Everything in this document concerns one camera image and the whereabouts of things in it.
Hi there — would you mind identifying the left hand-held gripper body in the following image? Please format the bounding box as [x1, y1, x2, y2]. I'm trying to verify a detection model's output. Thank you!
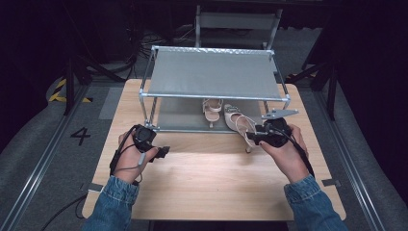
[132, 123, 160, 155]

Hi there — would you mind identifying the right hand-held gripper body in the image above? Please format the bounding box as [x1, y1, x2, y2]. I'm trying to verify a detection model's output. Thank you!
[254, 108, 299, 149]

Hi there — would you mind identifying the white slingback high-heel shoe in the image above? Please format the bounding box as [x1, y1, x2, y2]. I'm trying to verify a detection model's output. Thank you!
[223, 103, 258, 154]
[201, 97, 225, 129]

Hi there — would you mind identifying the grey metal shoe rack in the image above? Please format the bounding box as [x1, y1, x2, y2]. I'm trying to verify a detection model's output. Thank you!
[138, 44, 292, 135]

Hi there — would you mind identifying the person's right hand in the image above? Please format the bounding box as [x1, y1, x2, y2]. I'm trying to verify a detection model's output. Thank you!
[258, 123, 311, 185]

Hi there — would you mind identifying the person's left hand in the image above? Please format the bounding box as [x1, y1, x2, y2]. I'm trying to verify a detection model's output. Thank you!
[112, 131, 160, 185]

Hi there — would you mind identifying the black tripod stand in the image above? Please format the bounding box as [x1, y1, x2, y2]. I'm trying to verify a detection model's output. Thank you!
[62, 56, 127, 117]
[286, 60, 341, 122]

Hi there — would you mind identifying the grey tape piece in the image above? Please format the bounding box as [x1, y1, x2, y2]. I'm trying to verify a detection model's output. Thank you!
[86, 182, 106, 194]
[320, 178, 342, 188]

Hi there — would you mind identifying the grey gripper cable with plug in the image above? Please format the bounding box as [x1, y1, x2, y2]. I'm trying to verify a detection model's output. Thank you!
[113, 152, 147, 185]

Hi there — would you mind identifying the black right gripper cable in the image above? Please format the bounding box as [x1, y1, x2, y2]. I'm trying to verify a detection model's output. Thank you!
[270, 125, 316, 179]

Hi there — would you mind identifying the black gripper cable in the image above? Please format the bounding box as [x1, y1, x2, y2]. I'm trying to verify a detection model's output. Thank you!
[270, 125, 316, 179]
[109, 124, 142, 177]

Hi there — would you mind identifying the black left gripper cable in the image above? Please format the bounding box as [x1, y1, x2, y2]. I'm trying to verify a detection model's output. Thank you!
[109, 124, 142, 177]

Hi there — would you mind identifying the bundle of floor cables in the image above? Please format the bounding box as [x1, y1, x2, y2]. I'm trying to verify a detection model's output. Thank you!
[127, 23, 197, 52]

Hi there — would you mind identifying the black floor cable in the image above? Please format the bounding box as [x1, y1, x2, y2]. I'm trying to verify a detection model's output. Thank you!
[39, 192, 89, 231]

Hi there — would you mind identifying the grey metal frame stand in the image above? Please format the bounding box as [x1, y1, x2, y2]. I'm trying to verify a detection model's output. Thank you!
[194, 4, 284, 51]

